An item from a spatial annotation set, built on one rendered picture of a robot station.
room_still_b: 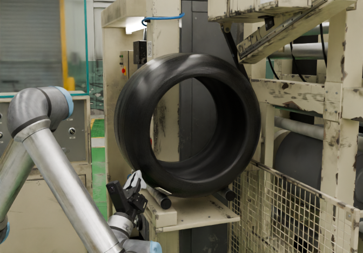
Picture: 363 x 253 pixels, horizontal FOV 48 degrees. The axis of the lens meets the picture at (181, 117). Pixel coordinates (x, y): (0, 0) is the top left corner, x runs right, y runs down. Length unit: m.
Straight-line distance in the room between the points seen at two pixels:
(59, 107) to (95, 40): 9.46
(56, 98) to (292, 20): 0.89
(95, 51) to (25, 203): 8.68
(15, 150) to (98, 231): 0.43
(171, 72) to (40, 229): 1.23
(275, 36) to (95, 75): 9.20
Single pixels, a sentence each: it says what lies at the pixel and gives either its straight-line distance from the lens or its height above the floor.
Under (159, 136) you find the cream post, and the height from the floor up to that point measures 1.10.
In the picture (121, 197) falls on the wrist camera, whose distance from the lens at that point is 1.42.
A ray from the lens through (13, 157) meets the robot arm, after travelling 1.45.
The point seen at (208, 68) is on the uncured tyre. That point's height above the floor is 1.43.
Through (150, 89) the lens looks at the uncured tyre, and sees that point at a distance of 1.50.
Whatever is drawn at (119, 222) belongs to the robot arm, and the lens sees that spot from 1.39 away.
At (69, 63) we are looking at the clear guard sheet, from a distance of 2.21.
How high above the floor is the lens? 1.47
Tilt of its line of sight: 8 degrees down
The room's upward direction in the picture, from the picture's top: straight up
